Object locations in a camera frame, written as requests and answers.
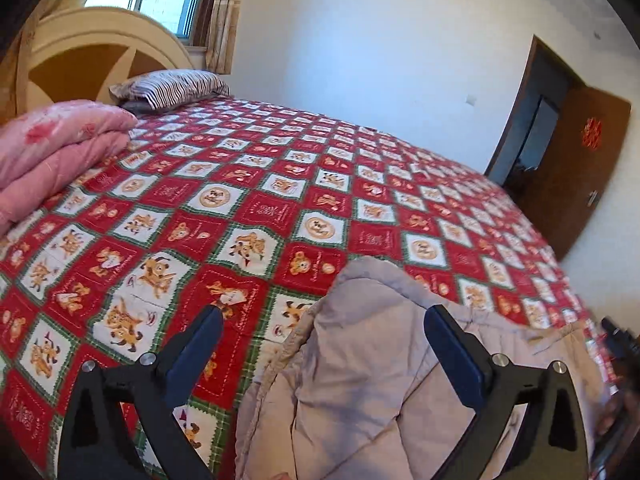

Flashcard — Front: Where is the lilac quilted puffer jacket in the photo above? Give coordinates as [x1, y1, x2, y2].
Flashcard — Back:
[234, 254, 609, 480]

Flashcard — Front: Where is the red patchwork cartoon bedspread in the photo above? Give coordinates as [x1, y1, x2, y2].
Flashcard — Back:
[1, 98, 589, 478]

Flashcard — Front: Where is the red double happiness decoration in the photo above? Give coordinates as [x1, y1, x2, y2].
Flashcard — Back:
[582, 117, 603, 152]

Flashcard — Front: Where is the brown wooden door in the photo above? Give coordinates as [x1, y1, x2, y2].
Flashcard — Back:
[514, 84, 633, 261]

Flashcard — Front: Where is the folded pink floral quilt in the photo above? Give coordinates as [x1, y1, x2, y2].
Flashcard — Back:
[1, 100, 138, 233]

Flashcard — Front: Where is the striped grey pillow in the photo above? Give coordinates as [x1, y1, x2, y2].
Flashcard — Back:
[108, 70, 230, 115]

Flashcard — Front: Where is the cream and wood headboard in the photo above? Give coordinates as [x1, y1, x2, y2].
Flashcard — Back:
[16, 6, 193, 115]

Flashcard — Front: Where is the beige patterned right curtain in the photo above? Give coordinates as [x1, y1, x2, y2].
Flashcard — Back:
[205, 0, 241, 75]

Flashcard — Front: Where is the beige patterned curtain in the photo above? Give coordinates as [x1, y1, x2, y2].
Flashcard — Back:
[205, 0, 241, 75]
[1, 0, 87, 125]

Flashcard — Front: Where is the beige patterned left curtain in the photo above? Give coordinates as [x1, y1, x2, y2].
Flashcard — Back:
[1, 0, 87, 125]

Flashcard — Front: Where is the silver door handle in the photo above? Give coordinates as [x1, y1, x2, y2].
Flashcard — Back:
[587, 190, 599, 207]

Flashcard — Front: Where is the dark wooden door frame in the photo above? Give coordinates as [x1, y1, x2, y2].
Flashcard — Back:
[485, 37, 585, 202]

